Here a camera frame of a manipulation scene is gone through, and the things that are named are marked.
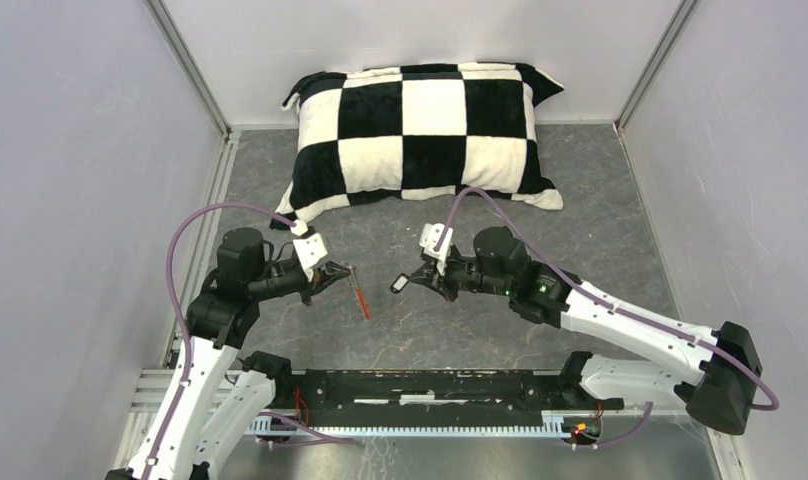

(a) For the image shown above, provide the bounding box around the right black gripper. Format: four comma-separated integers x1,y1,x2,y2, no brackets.
409,248,512,303

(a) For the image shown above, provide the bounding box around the metal keyring with red handle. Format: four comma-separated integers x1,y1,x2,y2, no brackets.
346,263,371,321

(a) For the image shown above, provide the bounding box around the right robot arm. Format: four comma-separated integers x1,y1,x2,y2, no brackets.
390,224,762,435

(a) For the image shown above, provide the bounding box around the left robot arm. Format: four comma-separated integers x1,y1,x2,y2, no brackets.
107,227,352,479

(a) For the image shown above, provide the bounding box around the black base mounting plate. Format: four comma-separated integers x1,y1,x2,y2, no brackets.
268,370,625,429

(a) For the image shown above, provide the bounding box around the black white checkered pillow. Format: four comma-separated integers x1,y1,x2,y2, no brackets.
271,62,563,229

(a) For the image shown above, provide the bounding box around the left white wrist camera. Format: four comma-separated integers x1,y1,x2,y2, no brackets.
290,220,329,282

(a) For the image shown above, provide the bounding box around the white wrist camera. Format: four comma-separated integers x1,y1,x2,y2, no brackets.
290,220,329,282
419,223,454,261

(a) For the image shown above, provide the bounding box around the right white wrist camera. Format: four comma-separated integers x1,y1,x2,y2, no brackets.
419,223,454,261

